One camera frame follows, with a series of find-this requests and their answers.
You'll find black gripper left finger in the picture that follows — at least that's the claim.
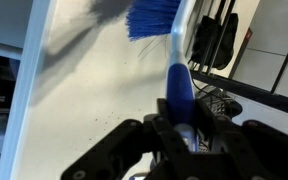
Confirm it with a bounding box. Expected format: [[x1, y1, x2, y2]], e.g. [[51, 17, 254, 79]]
[[60, 98, 198, 180]]

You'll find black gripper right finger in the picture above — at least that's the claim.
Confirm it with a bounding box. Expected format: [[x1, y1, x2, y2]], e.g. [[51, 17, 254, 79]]
[[194, 98, 288, 180]]

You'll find blue white bristle brush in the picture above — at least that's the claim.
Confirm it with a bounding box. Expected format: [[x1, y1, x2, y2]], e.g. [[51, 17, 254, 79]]
[[125, 0, 198, 154]]

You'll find red tag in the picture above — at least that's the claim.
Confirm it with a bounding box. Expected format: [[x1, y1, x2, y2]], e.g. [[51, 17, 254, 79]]
[[242, 28, 253, 43]]

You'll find black bag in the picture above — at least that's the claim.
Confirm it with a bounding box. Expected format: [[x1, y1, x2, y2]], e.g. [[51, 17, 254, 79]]
[[188, 12, 240, 71]]

